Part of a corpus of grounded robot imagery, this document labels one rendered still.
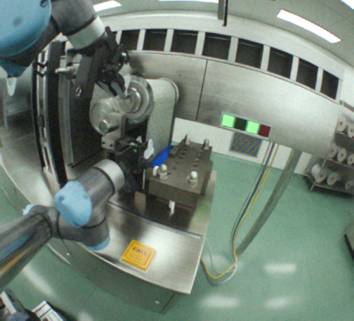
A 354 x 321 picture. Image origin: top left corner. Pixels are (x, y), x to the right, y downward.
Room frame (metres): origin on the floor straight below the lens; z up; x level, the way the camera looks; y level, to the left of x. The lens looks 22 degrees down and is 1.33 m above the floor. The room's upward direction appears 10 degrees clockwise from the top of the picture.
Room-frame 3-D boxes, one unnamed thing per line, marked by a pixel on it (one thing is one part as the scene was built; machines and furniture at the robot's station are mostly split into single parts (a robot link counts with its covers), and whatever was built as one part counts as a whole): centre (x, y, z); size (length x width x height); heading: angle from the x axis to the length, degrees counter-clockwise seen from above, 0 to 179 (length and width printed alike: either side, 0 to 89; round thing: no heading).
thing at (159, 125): (0.58, 0.07, 1.12); 0.23 x 0.01 x 0.18; 167
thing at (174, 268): (0.72, 1.06, 0.88); 2.52 x 0.66 x 0.04; 77
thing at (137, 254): (0.21, 0.05, 0.91); 0.07 x 0.07 x 0.02; 77
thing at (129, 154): (0.35, 0.12, 1.12); 0.12 x 0.08 x 0.09; 167
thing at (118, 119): (0.45, 0.20, 1.05); 0.06 x 0.05 x 0.31; 167
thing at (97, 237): (0.19, 0.17, 1.01); 0.11 x 0.08 x 0.11; 108
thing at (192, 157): (0.59, -0.06, 1.00); 0.40 x 0.16 x 0.06; 167
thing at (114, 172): (0.27, 0.14, 1.11); 0.08 x 0.05 x 0.08; 77
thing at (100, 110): (0.62, 0.24, 1.17); 0.26 x 0.12 x 0.12; 167
